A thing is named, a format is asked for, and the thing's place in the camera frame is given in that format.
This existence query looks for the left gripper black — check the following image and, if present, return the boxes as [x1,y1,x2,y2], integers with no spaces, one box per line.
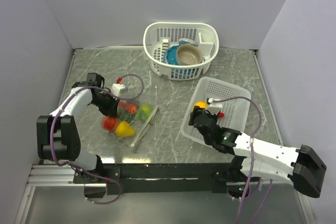
[90,91,120,118]

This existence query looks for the fake red chili pepper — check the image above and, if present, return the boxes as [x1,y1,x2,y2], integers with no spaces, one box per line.
[218,112,225,118]

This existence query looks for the clear zip top bag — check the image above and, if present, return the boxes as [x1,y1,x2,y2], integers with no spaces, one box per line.
[104,100,159,148]

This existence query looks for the fake yellow lemon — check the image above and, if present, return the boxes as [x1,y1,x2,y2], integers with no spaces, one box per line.
[192,101,208,112]

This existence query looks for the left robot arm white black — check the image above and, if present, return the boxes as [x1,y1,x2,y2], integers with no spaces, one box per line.
[36,73,120,183]

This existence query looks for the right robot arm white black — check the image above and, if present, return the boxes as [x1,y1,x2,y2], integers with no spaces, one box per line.
[188,107,327,198]

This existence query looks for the fake orange carrot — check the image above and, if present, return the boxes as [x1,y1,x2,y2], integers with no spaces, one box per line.
[118,101,138,114]

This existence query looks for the fake yellow pear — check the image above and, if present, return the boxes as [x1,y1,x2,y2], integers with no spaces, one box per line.
[114,121,135,137]

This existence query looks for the fake green apple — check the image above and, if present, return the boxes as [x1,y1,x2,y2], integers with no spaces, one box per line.
[135,104,153,121]

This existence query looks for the white perforated tray basket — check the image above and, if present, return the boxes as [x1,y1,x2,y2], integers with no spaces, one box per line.
[181,76,252,146]

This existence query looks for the beige bowl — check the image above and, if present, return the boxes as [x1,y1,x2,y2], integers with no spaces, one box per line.
[176,45,203,66]

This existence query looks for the blue plate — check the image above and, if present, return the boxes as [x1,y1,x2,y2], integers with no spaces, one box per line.
[163,45,180,66]

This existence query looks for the white dish rack basket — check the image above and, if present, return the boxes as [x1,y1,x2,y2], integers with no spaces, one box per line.
[143,22,219,81]

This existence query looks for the blue patterned white bowl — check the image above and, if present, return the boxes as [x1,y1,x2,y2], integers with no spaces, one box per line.
[178,38,198,47]

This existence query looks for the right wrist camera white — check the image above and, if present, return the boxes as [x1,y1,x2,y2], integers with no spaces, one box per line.
[206,98,223,115]

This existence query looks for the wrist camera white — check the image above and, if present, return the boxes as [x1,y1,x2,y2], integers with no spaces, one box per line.
[111,83,128,97]
[206,98,223,115]

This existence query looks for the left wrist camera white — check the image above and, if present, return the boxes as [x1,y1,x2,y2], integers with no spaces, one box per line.
[111,83,128,97]

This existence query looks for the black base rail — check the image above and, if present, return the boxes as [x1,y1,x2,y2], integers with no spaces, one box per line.
[73,162,247,195]

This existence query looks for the aluminium frame rail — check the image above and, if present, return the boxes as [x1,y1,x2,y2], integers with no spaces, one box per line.
[14,165,87,224]

